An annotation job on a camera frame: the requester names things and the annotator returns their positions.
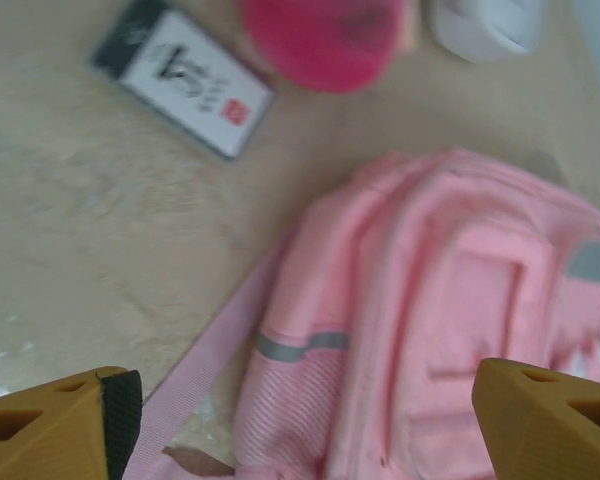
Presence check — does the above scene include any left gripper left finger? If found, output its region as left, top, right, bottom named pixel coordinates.
left=0, top=366, right=144, bottom=480

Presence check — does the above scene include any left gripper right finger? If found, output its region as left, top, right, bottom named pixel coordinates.
left=472, top=357, right=600, bottom=480

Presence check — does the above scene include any pink backpack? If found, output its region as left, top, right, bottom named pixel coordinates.
left=124, top=147, right=600, bottom=480

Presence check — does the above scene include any small black white card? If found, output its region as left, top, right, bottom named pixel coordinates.
left=85, top=0, right=276, bottom=162

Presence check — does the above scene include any white square case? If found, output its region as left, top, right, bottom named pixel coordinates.
left=429, top=0, right=544, bottom=64

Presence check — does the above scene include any plush doll black hair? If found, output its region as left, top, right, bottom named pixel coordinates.
left=237, top=0, right=421, bottom=94

